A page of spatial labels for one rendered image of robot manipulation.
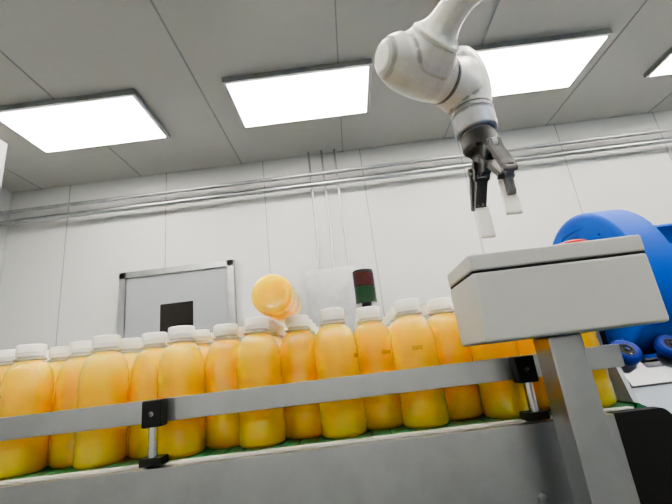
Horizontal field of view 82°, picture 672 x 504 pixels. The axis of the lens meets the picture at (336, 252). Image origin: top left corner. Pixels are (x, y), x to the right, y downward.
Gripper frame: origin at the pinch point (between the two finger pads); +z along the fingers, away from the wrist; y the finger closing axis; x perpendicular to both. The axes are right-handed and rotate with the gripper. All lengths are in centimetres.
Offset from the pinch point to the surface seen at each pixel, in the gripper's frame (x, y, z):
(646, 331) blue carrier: -16.2, -6.9, 24.5
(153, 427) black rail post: 60, -20, 29
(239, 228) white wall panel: 138, 327, -136
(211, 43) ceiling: 107, 154, -217
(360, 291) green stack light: 27.8, 36.3, 4.2
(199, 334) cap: 58, -8, 16
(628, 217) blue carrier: -19.6, -7.3, 4.6
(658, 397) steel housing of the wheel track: -12.9, -9.2, 34.3
